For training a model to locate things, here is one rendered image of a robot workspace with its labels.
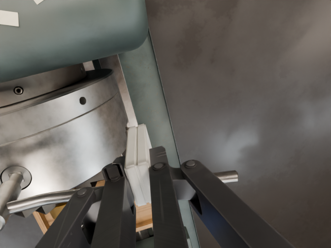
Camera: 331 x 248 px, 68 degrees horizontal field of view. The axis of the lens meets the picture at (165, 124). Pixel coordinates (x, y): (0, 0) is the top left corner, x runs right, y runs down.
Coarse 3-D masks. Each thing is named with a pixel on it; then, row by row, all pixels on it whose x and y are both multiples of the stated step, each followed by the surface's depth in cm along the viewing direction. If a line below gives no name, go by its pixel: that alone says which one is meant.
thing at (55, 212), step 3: (60, 204) 45; (63, 204) 45; (57, 207) 44; (60, 207) 44; (63, 207) 44; (54, 210) 45; (57, 210) 45; (60, 210) 45; (51, 213) 46; (54, 213) 46; (57, 213) 46; (54, 216) 46; (57, 216) 46
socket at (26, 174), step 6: (6, 168) 29; (12, 168) 29; (18, 168) 30; (24, 168) 30; (6, 174) 29; (24, 174) 30; (30, 174) 30; (6, 180) 30; (24, 180) 30; (30, 180) 30; (24, 186) 30
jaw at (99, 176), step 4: (124, 152) 46; (100, 172) 45; (96, 176) 45; (100, 176) 45; (88, 180) 46; (92, 180) 46; (96, 180) 46; (84, 184) 46; (88, 184) 46; (92, 184) 47; (96, 184) 49; (76, 188) 46
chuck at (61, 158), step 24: (120, 96) 43; (72, 120) 32; (96, 120) 35; (120, 120) 40; (24, 144) 29; (48, 144) 30; (72, 144) 32; (96, 144) 35; (120, 144) 39; (0, 168) 29; (48, 168) 31; (72, 168) 33; (96, 168) 35; (24, 192) 31
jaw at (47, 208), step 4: (52, 204) 44; (56, 204) 45; (36, 208) 41; (40, 208) 43; (44, 208) 43; (48, 208) 43; (52, 208) 44; (20, 212) 40; (24, 212) 40; (28, 212) 40; (32, 212) 41; (40, 212) 44; (44, 212) 43; (48, 212) 43; (24, 216) 40
